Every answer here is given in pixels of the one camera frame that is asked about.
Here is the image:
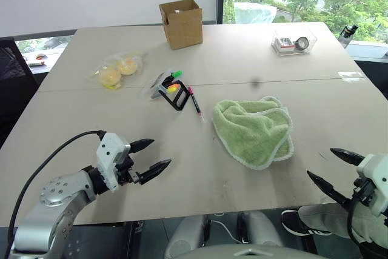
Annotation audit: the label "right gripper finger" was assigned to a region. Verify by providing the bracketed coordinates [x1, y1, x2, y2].
[329, 147, 366, 167]
[306, 170, 351, 207]

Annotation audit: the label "round yellow bun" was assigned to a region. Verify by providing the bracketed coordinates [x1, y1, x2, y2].
[99, 67, 122, 88]
[116, 58, 141, 76]

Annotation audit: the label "silver robot thigh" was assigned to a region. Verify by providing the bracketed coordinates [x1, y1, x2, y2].
[241, 210, 284, 248]
[163, 214, 210, 259]

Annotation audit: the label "grey trouser leg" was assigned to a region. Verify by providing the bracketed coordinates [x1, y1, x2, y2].
[298, 203, 388, 245]

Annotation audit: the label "black stand with clamp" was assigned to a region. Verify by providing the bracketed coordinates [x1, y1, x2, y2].
[338, 23, 360, 49]

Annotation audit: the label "green terry towel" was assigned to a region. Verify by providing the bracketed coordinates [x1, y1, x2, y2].
[212, 95, 295, 171]

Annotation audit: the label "silver tape roll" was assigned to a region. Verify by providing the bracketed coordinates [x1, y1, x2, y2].
[294, 36, 310, 52]

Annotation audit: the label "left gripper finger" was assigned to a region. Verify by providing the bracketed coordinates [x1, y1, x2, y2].
[129, 138, 156, 155]
[138, 158, 173, 186]

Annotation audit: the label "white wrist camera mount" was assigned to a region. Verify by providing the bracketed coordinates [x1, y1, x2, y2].
[96, 132, 132, 193]
[355, 153, 388, 218]

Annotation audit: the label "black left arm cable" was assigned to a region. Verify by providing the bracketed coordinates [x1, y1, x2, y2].
[7, 130, 107, 251]

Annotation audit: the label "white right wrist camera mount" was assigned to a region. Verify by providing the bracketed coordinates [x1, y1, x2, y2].
[355, 153, 388, 218]

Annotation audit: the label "black pen holder with highlighters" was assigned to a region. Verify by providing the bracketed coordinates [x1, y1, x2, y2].
[140, 70, 192, 112]

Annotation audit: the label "silver robot right thigh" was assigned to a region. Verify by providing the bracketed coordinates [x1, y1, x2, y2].
[241, 210, 284, 248]

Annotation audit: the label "clear plastic bag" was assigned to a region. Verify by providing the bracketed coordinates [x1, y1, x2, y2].
[89, 50, 149, 91]

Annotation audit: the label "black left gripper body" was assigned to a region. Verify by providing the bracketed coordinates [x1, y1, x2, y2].
[114, 153, 142, 187]

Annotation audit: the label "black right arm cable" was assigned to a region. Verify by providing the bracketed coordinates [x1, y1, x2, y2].
[346, 193, 380, 245]

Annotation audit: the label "silver robot left thigh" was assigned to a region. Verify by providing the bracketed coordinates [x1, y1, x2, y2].
[163, 214, 210, 259]

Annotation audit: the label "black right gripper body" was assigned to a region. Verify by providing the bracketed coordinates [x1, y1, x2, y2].
[343, 177, 378, 212]

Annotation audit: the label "black sneaker white stripes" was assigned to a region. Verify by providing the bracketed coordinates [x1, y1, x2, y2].
[281, 209, 333, 237]

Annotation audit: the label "thin white cable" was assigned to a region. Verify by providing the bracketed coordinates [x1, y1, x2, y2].
[209, 218, 244, 243]

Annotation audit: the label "silver robot torso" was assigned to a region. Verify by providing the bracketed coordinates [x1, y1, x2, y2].
[172, 241, 329, 259]

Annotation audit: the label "clear tape strip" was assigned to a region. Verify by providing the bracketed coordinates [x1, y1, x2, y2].
[337, 71, 365, 82]

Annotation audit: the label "brown cardboard box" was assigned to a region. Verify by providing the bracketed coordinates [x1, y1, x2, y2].
[159, 0, 204, 51]

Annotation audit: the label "small orange and white items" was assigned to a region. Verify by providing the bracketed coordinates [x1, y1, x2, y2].
[28, 53, 47, 68]

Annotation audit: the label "bluish clear plastic cover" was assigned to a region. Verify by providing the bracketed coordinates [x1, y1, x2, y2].
[233, 1, 278, 25]

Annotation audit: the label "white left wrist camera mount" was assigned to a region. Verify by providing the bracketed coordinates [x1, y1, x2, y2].
[96, 132, 132, 193]

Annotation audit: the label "pink and black pen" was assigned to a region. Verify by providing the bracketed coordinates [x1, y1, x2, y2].
[187, 86, 206, 122]

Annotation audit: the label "clear plastic container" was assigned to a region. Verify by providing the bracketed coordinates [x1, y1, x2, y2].
[271, 28, 318, 57]

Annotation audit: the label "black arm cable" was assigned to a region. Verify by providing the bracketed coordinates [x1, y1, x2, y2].
[7, 130, 107, 251]
[346, 193, 380, 245]

